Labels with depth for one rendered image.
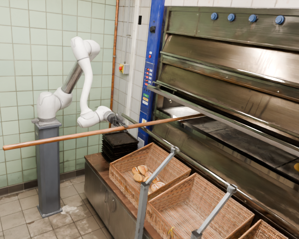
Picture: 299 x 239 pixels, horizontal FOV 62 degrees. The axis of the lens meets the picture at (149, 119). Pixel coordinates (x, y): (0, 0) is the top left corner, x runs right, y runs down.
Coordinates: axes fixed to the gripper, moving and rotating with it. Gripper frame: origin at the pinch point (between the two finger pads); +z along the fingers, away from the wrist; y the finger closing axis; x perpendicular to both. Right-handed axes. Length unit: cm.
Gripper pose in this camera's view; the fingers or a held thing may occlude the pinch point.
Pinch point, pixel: (124, 127)
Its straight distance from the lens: 188.8
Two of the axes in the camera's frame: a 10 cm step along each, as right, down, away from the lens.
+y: -1.2, 9.3, 3.5
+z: 5.8, 3.5, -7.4
